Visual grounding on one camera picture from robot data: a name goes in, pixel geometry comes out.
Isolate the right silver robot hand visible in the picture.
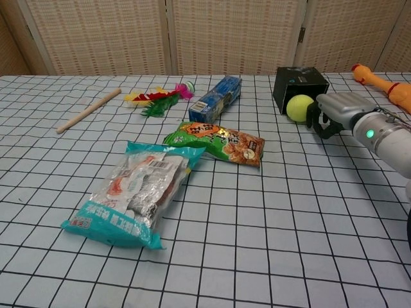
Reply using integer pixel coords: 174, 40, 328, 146
305, 92, 377, 141

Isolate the yellow tennis ball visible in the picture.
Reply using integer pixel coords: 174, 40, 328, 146
286, 94, 315, 124

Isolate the small black cardboard box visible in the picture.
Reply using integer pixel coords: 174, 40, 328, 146
272, 66, 330, 116

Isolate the blue snack package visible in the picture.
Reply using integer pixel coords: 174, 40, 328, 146
188, 75, 243, 124

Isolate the yellow rubber chicken toy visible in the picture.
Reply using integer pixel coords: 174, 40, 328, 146
351, 63, 411, 116

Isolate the green orange snack bag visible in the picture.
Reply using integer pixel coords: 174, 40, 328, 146
163, 121, 266, 169

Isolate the checkered blue tablecloth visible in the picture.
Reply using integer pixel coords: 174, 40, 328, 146
0, 72, 411, 308

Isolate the woven folding screen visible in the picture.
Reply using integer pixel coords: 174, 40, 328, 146
0, 0, 411, 76

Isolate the colourful feather shuttlecock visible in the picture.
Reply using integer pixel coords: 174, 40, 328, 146
123, 82, 195, 118

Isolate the teal clear snack bag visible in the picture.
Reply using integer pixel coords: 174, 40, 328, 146
60, 140, 207, 252

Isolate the wooden stick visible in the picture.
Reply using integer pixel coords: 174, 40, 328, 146
56, 88, 122, 135

